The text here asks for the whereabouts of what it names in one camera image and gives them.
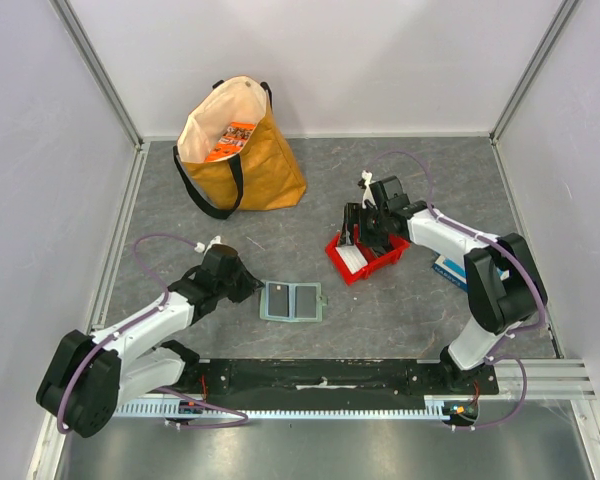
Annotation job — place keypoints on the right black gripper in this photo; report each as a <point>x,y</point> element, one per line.
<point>362,226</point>

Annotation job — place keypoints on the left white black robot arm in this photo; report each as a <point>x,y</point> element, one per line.
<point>91,375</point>

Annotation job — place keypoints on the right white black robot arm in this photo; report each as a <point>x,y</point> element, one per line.
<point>503,284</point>

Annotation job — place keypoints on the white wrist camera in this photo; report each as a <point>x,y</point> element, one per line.
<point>365,184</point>
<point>215,247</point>

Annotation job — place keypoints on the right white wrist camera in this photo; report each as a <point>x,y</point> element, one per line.
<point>365,184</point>

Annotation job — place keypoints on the blue razor package box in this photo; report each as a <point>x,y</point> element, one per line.
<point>451,272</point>

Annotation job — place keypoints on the mustard yellow tote bag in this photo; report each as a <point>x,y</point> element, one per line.
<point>264,176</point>

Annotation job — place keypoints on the grey slotted cable duct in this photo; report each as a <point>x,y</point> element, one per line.
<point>171,407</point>

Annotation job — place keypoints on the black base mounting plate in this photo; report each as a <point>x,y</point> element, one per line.
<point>226,376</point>

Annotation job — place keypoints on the left aluminium frame post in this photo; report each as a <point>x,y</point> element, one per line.
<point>82,42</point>

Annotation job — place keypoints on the white credit card stack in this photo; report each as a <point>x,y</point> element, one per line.
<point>353,258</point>

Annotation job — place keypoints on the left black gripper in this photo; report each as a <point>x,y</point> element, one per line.
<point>249,283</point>

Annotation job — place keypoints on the aluminium frame post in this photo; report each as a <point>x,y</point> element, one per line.
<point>542,52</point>
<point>82,42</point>

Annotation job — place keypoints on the red plastic bin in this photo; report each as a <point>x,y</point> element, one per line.
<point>376,261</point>

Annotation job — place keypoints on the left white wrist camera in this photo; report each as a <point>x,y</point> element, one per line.
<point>215,247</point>

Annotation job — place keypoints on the right aluminium frame post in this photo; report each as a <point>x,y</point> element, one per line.
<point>542,52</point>

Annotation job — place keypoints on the orange printed box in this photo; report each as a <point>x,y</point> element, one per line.
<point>232,141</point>

